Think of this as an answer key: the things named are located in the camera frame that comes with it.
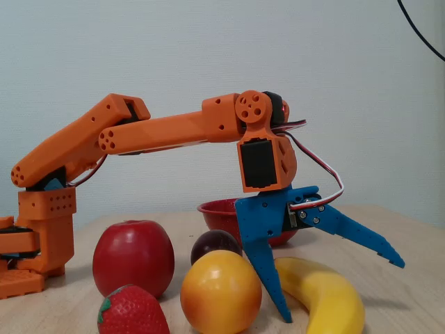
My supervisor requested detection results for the red speckled bowl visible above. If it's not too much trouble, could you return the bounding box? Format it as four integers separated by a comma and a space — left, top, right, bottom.
197, 198, 299, 248

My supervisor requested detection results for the dark purple toy plum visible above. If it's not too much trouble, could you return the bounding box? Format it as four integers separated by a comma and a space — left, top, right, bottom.
190, 229, 243, 267

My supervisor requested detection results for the yellow toy banana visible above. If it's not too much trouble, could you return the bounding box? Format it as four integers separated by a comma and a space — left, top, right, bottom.
274, 256, 366, 334

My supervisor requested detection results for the red white black gripper cable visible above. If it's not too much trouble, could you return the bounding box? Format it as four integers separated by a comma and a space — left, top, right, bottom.
270, 120, 346, 212

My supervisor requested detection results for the red black shoulder cable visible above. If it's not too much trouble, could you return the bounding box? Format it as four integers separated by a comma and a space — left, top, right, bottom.
66, 154, 108, 188

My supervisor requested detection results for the toy orange fruit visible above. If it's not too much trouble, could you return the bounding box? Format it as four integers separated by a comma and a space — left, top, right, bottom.
179, 249, 263, 334

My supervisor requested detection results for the orange robot base plate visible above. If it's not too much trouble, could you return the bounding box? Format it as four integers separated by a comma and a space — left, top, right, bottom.
0, 215, 47, 300

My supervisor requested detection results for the blue gripper with motor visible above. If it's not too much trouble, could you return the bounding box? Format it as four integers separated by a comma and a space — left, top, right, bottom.
235, 185, 406, 324

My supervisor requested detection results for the thin black hanging cable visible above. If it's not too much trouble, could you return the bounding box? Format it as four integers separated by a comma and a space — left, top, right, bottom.
397, 0, 445, 63

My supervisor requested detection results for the red toy apple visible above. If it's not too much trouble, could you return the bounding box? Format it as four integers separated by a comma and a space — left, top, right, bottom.
92, 219, 175, 299

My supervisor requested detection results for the red toy strawberry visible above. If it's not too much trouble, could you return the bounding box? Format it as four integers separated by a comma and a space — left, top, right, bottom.
97, 284, 171, 334

